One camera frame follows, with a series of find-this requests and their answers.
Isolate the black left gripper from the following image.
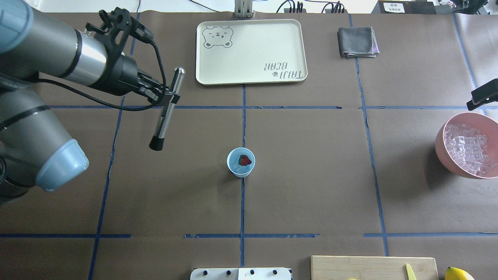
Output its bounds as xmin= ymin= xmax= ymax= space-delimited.
xmin=102 ymin=54 xmax=180 ymax=106

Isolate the metal muddler with black tip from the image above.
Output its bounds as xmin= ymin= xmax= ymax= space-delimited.
xmin=149 ymin=67 xmax=186 ymax=151

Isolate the clear ice cube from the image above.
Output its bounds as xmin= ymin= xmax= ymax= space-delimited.
xmin=231 ymin=163 xmax=244 ymax=174

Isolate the red strawberry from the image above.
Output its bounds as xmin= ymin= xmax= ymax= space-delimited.
xmin=238 ymin=154 xmax=252 ymax=166

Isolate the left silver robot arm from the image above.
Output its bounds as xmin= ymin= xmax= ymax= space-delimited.
xmin=0 ymin=0 xmax=185 ymax=205

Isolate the pile of clear ice cubes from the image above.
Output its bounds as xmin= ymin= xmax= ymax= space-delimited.
xmin=444 ymin=124 xmax=497 ymax=177

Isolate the light blue cup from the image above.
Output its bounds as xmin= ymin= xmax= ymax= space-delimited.
xmin=226 ymin=147 xmax=256 ymax=178

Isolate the pink bowl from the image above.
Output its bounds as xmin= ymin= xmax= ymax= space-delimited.
xmin=435 ymin=112 xmax=498 ymax=179

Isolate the cream bear tray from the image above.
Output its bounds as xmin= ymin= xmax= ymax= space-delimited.
xmin=195 ymin=19 xmax=308 ymax=86

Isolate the black box device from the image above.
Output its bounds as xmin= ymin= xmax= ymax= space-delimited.
xmin=371 ymin=0 xmax=437 ymax=15

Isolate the folded grey cloth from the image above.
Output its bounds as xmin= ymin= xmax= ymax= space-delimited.
xmin=337 ymin=26 xmax=380 ymax=58

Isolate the orange power strip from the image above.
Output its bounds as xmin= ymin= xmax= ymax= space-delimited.
xmin=276 ymin=0 xmax=347 ymax=14

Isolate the yellow lemon left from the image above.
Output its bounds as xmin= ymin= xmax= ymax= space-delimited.
xmin=445 ymin=266 xmax=475 ymax=280

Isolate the yellow-green plastic knife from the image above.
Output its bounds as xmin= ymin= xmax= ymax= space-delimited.
xmin=405 ymin=264 xmax=417 ymax=280

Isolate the wooden cutting board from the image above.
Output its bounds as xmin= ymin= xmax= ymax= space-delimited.
xmin=310 ymin=255 xmax=439 ymax=280

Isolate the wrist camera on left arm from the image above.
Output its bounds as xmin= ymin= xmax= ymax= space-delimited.
xmin=85 ymin=7 xmax=154 ymax=58

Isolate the aluminium frame post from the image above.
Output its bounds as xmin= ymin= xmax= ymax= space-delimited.
xmin=234 ymin=0 xmax=254 ymax=18

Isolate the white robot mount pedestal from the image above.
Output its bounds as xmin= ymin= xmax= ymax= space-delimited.
xmin=190 ymin=267 xmax=293 ymax=280

